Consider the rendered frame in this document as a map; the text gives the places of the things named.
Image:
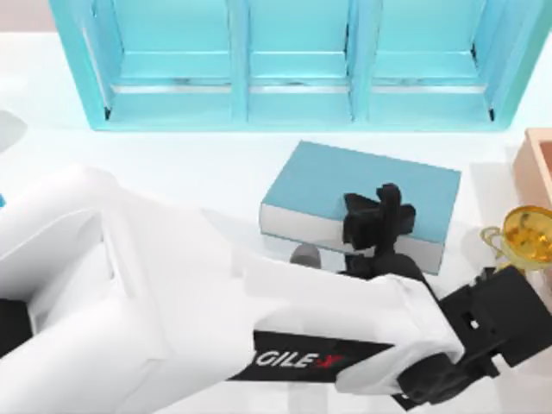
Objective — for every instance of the light blue book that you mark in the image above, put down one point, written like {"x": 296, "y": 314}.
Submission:
{"x": 310, "y": 185}

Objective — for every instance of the gold trophy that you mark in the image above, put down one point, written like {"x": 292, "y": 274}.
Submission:
{"x": 528, "y": 235}

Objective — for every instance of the salmon-coloured shallow box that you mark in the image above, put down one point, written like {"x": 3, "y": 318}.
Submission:
{"x": 532, "y": 159}

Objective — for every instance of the light blue rack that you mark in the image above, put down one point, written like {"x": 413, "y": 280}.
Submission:
{"x": 302, "y": 64}

